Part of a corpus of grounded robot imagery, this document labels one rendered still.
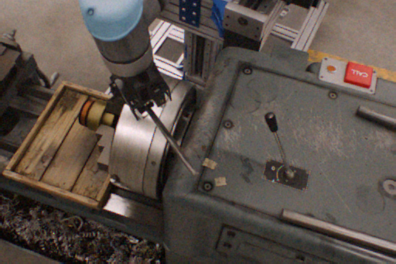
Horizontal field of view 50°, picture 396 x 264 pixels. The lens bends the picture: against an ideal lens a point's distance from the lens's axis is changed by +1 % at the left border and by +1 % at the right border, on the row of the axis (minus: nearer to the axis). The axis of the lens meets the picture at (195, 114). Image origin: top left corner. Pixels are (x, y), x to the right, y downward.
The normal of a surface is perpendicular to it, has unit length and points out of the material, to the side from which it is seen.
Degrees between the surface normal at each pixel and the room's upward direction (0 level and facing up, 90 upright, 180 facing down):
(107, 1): 12
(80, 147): 0
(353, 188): 0
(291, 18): 0
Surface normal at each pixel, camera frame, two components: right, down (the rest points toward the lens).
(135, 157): -0.22, 0.28
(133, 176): -0.29, 0.58
